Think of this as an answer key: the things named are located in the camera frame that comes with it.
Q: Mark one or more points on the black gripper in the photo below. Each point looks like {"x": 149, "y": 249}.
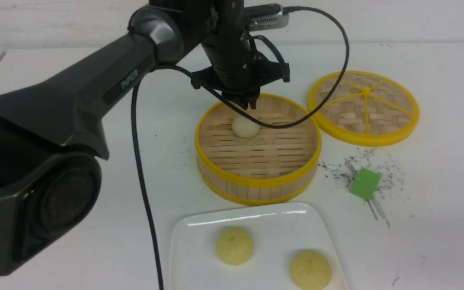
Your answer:
{"x": 238, "y": 70}

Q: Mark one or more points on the white steamed bun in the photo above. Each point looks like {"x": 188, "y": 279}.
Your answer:
{"x": 244, "y": 128}

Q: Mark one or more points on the yellow steamed bun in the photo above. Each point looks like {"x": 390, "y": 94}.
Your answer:
{"x": 309, "y": 270}
{"x": 235, "y": 246}

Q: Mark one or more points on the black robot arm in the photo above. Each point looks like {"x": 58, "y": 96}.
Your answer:
{"x": 51, "y": 133}

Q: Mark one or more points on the white square plate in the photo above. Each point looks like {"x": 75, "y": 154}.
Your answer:
{"x": 279, "y": 232}

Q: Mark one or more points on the bamboo steamer basket yellow rims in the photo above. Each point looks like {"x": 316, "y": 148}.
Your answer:
{"x": 274, "y": 166}

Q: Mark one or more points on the woven bamboo steamer lid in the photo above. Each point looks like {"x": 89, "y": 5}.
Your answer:
{"x": 365, "y": 109}

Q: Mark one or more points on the green rectangular block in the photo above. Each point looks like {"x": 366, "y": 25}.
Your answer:
{"x": 365, "y": 183}

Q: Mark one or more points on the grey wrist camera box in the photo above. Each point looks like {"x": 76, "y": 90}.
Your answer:
{"x": 266, "y": 17}

